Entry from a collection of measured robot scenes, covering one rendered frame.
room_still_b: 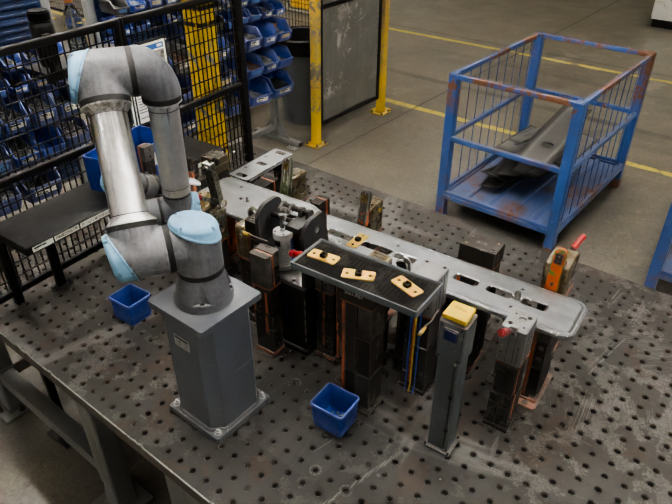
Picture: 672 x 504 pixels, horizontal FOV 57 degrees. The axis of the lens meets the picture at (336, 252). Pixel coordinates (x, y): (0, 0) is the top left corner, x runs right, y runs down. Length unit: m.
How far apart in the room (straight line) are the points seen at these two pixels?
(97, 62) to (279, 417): 1.04
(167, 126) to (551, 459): 1.32
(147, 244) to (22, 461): 1.60
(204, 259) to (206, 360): 0.28
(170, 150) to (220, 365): 0.56
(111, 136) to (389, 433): 1.06
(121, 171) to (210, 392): 0.62
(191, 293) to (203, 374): 0.23
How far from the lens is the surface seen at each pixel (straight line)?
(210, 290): 1.55
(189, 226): 1.48
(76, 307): 2.41
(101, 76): 1.54
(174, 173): 1.68
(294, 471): 1.73
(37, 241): 2.16
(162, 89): 1.57
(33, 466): 2.88
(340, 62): 5.16
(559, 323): 1.78
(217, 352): 1.62
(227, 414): 1.78
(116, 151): 1.52
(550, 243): 3.86
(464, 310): 1.49
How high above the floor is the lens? 2.08
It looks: 34 degrees down
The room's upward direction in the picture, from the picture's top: straight up
